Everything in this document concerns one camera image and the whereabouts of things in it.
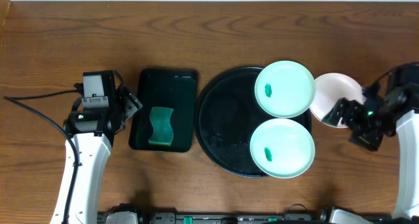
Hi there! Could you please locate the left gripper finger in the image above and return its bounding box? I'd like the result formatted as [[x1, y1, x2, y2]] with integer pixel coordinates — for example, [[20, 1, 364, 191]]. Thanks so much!
[[126, 87, 143, 111], [122, 105, 136, 122]]

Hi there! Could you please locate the white round plate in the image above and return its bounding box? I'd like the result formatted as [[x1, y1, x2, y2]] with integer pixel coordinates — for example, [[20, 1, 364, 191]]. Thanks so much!
[[310, 73, 365, 121]]

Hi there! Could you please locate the green scrubbing sponge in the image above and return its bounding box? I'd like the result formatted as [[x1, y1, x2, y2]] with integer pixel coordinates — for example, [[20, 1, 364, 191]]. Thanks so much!
[[148, 107, 174, 146]]

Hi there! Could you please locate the mint green plate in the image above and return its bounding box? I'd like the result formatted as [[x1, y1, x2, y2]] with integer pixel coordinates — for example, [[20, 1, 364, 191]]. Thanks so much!
[[254, 60, 316, 118], [249, 119, 315, 179]]

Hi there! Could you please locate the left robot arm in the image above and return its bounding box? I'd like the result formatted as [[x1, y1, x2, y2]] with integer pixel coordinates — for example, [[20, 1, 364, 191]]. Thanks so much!
[[51, 70, 142, 223]]

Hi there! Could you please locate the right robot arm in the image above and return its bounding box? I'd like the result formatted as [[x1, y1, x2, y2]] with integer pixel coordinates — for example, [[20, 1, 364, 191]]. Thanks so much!
[[321, 62, 418, 223]]

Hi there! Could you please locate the dark rectangular sponge tray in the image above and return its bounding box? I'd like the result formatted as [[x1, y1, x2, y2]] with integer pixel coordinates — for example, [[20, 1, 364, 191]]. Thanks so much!
[[129, 69, 198, 153]]

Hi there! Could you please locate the round black serving tray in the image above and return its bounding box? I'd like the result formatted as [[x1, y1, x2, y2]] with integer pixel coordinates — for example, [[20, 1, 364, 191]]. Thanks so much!
[[195, 67, 311, 177]]

